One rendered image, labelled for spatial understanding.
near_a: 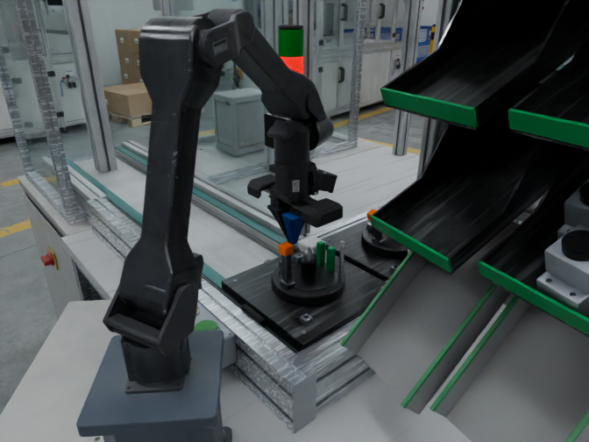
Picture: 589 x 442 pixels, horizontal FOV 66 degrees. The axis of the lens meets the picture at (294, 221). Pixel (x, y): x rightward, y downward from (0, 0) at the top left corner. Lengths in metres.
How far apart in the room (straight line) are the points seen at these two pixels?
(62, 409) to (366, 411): 0.49
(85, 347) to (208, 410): 0.49
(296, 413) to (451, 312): 0.28
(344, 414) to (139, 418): 0.36
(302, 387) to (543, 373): 0.32
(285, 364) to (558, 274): 0.41
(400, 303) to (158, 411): 0.36
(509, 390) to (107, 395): 0.46
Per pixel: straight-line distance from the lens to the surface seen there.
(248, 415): 0.80
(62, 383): 0.93
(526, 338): 0.64
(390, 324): 0.69
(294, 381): 0.70
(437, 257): 0.53
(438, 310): 0.67
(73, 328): 1.05
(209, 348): 0.61
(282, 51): 0.94
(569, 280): 0.48
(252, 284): 0.89
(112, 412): 0.57
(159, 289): 0.51
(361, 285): 0.89
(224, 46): 0.50
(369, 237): 1.02
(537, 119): 0.46
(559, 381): 0.62
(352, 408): 0.81
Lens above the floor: 1.46
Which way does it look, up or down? 26 degrees down
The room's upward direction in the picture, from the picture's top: straight up
